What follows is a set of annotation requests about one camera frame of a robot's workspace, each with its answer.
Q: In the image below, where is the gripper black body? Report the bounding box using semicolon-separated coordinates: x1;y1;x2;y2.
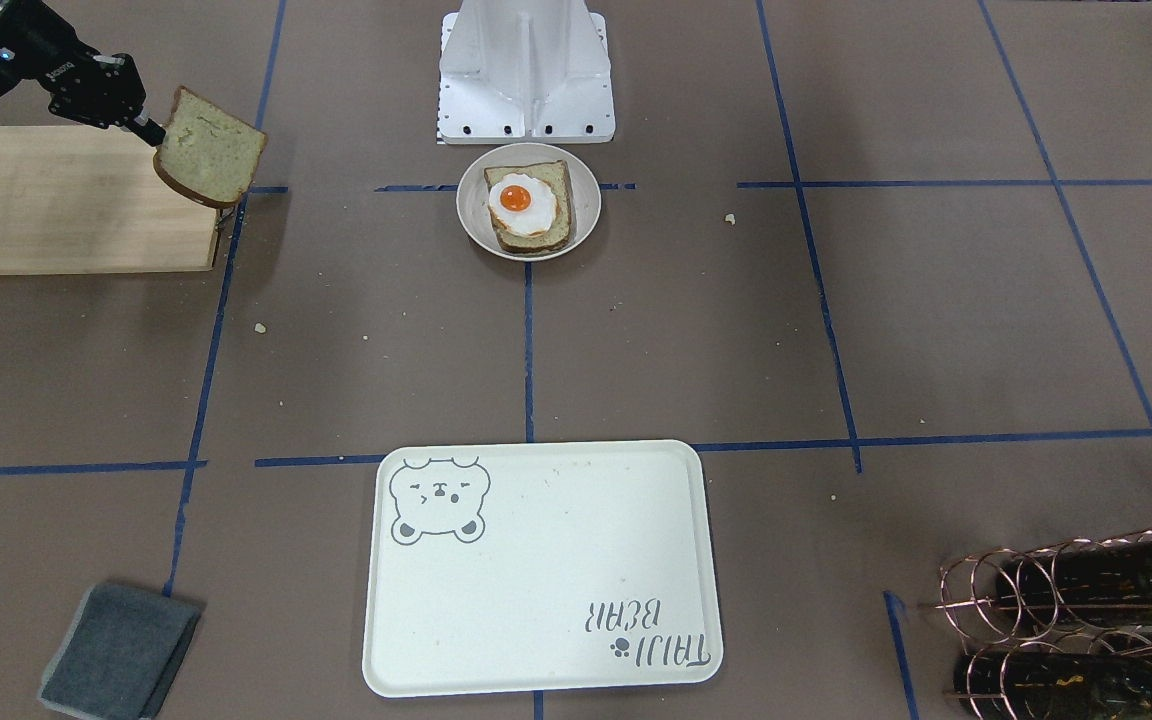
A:
0;1;147;132

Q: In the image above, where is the bread slice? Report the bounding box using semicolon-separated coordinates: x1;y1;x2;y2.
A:
483;160;573;253
154;85;268;209

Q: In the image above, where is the white round plate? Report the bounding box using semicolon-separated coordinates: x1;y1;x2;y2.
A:
454;142;602;263

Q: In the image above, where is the white bear tray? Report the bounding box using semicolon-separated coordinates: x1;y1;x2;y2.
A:
361;439;723;698

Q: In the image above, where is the wooden cutting board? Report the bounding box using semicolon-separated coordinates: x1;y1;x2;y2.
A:
0;126;218;275

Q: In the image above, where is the fried egg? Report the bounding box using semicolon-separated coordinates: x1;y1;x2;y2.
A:
486;173;558;237

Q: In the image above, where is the grey folded cloth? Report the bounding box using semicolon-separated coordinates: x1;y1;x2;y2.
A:
37;582;202;719

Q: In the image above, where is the green wine bottle front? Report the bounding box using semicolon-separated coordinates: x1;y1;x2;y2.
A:
954;650;1152;719

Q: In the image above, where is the green wine bottle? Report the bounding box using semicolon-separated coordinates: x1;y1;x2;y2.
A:
993;538;1152;632
954;650;1152;719

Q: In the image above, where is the green wine bottle middle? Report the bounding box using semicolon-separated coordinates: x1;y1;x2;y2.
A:
993;538;1152;632

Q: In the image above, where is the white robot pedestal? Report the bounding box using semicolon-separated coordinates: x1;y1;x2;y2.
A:
435;1;617;145

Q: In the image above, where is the copper wire bottle rack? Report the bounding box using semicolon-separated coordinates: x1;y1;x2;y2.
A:
931;528;1152;719

